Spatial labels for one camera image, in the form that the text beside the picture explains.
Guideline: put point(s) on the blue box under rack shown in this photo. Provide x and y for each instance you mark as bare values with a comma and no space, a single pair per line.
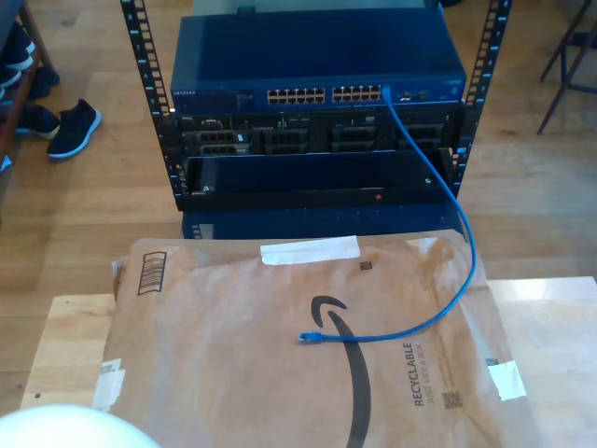
280,226

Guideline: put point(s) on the black rack drawer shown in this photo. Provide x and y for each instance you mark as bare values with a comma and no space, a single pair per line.
280,177

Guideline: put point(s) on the black rack server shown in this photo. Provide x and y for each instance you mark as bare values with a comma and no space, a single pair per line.
326,135

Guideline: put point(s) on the brown paper mailer bag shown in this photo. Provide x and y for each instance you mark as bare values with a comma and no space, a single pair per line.
210,350

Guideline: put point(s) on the black shoe white sole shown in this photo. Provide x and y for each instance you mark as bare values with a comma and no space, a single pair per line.
18,46
39,121
9,77
74,130

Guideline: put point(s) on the white shipping label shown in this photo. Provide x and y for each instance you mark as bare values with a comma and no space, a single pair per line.
109,382

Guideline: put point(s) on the short white tape piece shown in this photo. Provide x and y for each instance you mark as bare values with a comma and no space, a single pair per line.
506,380

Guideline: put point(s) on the dark metal chair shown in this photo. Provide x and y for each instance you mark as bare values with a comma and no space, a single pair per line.
563,65

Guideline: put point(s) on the wooden shoe shelf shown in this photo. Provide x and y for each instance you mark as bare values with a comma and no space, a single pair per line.
37,35

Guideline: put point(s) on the blue network switch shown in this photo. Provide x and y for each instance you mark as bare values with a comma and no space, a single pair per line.
317,51

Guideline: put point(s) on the grey device atop switch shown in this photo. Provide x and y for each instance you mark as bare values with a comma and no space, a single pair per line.
326,5

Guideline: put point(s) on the black server rack frame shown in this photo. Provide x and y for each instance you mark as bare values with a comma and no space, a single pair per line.
144,60

